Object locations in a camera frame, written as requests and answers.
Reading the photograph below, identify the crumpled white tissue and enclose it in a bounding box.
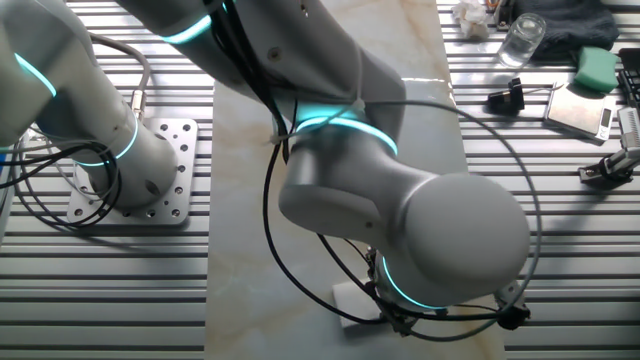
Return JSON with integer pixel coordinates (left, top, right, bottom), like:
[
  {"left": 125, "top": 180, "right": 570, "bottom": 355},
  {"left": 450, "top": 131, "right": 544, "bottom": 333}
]
[{"left": 451, "top": 0, "right": 491, "bottom": 40}]

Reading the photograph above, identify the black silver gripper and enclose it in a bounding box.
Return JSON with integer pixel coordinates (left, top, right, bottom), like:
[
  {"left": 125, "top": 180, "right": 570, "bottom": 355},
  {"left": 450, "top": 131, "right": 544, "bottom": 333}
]
[{"left": 367, "top": 248, "right": 419, "bottom": 337}]

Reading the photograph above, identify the black keyboard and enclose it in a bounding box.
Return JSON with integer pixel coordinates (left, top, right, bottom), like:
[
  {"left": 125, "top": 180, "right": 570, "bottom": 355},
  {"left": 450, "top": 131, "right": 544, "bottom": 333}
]
[{"left": 617, "top": 47, "right": 640, "bottom": 109}]

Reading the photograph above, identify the black camera stand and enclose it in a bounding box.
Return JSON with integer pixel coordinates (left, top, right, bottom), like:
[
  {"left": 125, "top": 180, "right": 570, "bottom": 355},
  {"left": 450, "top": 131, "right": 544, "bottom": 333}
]
[{"left": 578, "top": 147, "right": 640, "bottom": 191}]

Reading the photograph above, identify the black knob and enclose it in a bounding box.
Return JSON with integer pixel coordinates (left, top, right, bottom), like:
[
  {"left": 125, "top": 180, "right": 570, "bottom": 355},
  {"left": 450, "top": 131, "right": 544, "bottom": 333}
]
[{"left": 487, "top": 77, "right": 526, "bottom": 117}]

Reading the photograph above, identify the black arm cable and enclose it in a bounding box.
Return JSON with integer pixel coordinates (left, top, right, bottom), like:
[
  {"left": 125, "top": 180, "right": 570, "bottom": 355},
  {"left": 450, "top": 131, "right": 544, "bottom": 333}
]
[{"left": 204, "top": 0, "right": 501, "bottom": 326}]

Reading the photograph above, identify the grey cable with metal connector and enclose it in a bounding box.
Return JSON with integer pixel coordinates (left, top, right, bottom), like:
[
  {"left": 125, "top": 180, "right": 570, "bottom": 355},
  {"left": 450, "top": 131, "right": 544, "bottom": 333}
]
[{"left": 88, "top": 32, "right": 153, "bottom": 122}]

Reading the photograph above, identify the wrist camera on grey bracket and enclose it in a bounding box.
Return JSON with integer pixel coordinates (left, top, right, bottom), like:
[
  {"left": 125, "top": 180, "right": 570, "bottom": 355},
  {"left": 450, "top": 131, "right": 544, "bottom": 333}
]
[{"left": 493, "top": 279, "right": 532, "bottom": 332}]

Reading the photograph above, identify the green sponge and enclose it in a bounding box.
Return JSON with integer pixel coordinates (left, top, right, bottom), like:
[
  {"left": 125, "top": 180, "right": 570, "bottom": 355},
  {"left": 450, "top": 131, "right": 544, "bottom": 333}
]
[{"left": 573, "top": 45, "right": 621, "bottom": 94}]

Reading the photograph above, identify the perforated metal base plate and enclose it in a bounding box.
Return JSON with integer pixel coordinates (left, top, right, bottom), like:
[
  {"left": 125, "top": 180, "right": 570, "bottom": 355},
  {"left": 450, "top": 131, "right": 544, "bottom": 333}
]
[{"left": 67, "top": 117, "right": 200, "bottom": 226}]

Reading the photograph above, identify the silver digital scale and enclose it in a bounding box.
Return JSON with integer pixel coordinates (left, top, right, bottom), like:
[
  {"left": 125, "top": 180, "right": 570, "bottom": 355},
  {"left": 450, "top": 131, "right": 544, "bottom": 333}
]
[{"left": 543, "top": 82, "right": 619, "bottom": 146}]

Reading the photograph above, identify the silver ribbed camera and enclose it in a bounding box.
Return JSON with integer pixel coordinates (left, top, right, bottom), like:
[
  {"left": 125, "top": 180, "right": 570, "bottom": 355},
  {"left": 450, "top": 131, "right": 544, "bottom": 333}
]
[{"left": 617, "top": 106, "right": 640, "bottom": 151}]

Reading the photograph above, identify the clear glass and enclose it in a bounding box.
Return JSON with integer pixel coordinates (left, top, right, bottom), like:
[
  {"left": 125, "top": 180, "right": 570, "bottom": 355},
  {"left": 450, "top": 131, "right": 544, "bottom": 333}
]
[{"left": 497, "top": 12, "right": 548, "bottom": 70}]

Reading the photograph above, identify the white sponge block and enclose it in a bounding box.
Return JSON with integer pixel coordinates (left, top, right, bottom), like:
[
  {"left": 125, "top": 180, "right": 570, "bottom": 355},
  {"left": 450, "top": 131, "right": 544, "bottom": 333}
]
[{"left": 332, "top": 279, "right": 389, "bottom": 329}]

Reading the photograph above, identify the black base cable bundle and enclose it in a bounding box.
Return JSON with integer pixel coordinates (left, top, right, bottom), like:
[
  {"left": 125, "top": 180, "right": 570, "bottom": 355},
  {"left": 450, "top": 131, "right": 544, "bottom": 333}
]
[{"left": 0, "top": 139, "right": 124, "bottom": 229}]

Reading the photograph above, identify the dark towel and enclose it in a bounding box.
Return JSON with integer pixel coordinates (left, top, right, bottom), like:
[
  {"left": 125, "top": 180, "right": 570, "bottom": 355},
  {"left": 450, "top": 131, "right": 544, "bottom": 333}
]
[{"left": 512, "top": 0, "right": 621, "bottom": 64}]

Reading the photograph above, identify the marble pattern slab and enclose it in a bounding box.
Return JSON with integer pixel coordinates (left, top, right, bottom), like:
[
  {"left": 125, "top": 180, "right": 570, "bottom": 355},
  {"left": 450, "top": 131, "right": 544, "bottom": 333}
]
[{"left": 203, "top": 0, "right": 507, "bottom": 360}]

